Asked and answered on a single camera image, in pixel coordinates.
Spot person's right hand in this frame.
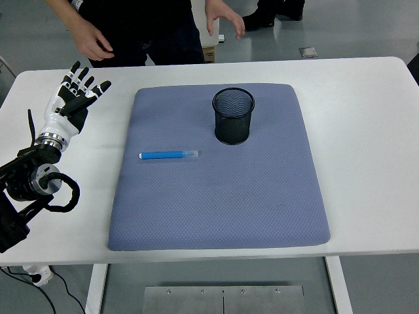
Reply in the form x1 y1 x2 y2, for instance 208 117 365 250
69 16 115 61

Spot person's left hand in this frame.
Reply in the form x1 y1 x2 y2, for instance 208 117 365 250
205 0 246 41

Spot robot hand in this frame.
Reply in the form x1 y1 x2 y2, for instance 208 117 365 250
38 60 112 138

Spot blue marker with clear cap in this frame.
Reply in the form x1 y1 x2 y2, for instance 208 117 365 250
137 150 200 161

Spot black mesh pen holder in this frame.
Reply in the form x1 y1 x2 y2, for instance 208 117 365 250
211 87 255 146

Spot person's black shoes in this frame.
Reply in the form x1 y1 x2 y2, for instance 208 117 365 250
242 0 306 32

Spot brown cardboard box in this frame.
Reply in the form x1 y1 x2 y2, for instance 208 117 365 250
201 45 217 64

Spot person in dark clothes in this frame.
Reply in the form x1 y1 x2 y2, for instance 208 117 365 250
45 0 206 69

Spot white power strip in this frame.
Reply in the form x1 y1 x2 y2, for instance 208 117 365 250
22 264 54 288

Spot white table leg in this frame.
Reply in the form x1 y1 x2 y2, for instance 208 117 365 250
323 256 354 314
84 263 109 314

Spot blue-grey textured mat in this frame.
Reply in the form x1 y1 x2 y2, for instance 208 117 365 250
107 82 331 252

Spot dark furniture piece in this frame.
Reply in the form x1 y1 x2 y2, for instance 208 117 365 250
407 51 419 88

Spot black floor cable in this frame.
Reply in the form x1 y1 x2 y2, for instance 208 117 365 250
50 270 86 314
0 266 56 314

